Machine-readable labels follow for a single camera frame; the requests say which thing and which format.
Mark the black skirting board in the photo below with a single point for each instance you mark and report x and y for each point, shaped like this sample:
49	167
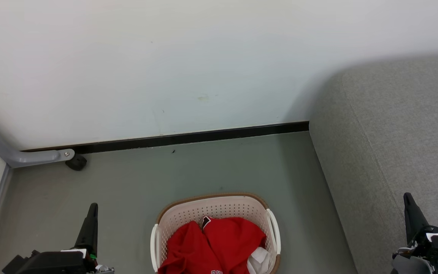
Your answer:
188	137

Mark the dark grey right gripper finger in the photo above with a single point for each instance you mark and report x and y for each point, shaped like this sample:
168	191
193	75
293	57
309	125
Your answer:
413	220

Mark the white cloth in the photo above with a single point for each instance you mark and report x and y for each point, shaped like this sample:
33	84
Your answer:
259	260

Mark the white perforated plastic laundry basket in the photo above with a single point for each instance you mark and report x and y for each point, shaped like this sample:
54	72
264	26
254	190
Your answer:
219	207

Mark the grey fabric sofa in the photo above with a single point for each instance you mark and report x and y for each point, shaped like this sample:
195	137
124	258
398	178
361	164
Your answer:
394	144

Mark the black rubber foot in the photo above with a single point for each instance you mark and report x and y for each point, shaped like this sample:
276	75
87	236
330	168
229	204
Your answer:
76	162

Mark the grey metal tube frame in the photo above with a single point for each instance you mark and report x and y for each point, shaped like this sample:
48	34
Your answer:
21	156

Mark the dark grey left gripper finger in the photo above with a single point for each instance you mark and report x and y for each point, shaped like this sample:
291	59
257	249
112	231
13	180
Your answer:
89	230

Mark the red shirt with black number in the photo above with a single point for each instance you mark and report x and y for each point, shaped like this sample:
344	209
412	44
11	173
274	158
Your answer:
211	247

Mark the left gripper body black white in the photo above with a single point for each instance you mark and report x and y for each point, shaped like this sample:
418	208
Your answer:
53	263

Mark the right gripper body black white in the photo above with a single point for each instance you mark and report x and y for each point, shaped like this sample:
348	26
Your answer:
437	249

